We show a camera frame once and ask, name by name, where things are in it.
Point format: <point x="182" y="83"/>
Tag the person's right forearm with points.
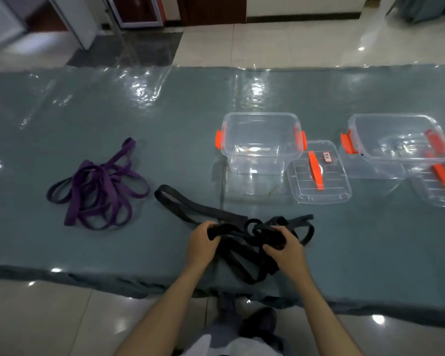
<point x="326" y="322"/>

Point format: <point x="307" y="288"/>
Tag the clear plastic storage box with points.
<point x="378" y="166"/>
<point x="259" y="159"/>

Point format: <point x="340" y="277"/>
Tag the person's left hand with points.
<point x="202" y="248"/>

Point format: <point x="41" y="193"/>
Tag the person's white shirt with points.
<point x="237" y="348"/>

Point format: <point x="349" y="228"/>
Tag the person's dark shoe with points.
<point x="259" y="322"/>

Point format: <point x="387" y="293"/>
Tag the person's right hand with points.
<point x="293" y="259"/>

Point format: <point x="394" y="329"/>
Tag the white open door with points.
<point x="0" y="22"/>

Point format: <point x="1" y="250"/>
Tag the person's left forearm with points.
<point x="159" y="318"/>

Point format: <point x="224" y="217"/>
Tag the dark brown wooden door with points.
<point x="211" y="9"/>

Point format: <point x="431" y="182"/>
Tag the clear lid orange handle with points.
<point x="330" y="189"/>
<point x="441" y="196"/>

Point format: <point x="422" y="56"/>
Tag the white framed glass door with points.
<point x="137" y="11"/>

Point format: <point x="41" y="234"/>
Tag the purple resistance band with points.
<point x="96" y="170"/>

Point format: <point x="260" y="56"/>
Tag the teal felt table cover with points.
<point x="96" y="107"/>

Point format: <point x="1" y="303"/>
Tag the narrow white door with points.
<point x="78" y="18"/>

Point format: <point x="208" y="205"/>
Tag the wide black resistance band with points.
<point x="193" y="207"/>

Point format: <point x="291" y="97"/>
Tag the person's grey trousers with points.
<point x="222" y="333"/>

